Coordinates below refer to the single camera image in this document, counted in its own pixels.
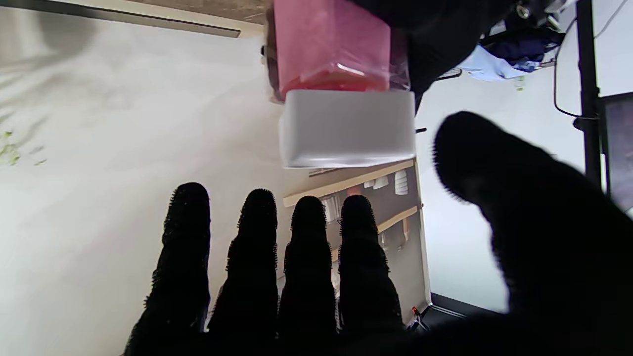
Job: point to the dark monitor screen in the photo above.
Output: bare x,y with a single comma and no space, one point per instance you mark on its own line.
620,148

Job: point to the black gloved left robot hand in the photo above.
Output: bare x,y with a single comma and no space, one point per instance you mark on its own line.
440,29

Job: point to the blue cloth pile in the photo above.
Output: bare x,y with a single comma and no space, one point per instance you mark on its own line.
504,62

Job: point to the clear bottle with pink seasoning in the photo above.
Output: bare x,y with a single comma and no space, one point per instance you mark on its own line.
331,44

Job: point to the glass jars on shelf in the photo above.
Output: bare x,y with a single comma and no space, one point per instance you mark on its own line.
330,208

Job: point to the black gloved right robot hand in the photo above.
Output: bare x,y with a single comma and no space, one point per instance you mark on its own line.
554,237

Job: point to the black stand pole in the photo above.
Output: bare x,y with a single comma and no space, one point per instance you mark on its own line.
588,89

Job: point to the black cooktop strip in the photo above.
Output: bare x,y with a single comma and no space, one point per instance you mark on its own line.
123,17

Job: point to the wooden wall shelf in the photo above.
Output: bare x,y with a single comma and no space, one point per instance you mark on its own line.
346,185

